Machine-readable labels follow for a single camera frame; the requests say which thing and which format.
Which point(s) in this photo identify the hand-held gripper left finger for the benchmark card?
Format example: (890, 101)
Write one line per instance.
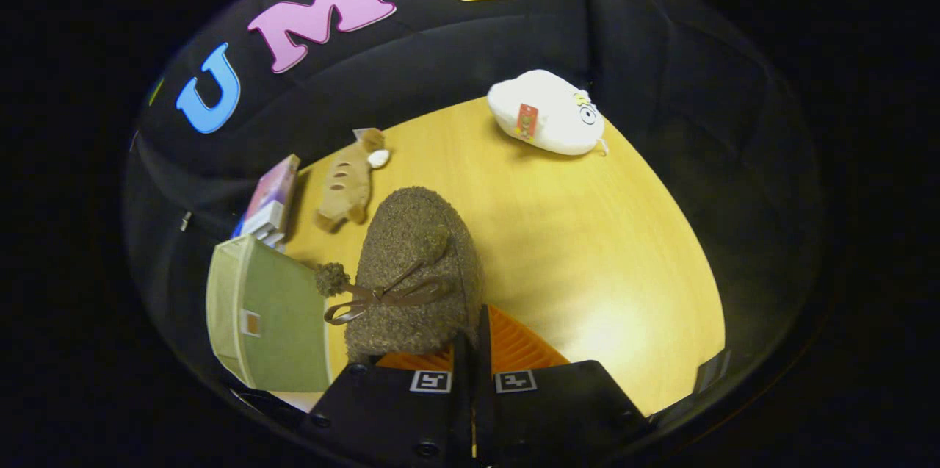
(463, 416)

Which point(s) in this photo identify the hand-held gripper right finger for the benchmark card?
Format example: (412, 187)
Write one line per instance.
(486, 409)

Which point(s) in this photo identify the brown fuzzy shoe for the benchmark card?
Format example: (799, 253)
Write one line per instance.
(418, 233)

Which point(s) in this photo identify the green fabric storage box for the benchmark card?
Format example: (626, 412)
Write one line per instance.
(286, 321)

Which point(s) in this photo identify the bread-shaped plush toy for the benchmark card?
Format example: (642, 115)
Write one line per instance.
(345, 189)

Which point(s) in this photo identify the pink book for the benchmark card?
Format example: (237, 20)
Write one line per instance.
(270, 192)

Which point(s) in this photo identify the white plush toy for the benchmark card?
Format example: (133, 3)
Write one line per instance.
(551, 108)

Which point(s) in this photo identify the black backdrop cloth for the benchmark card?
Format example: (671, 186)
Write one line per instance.
(624, 34)

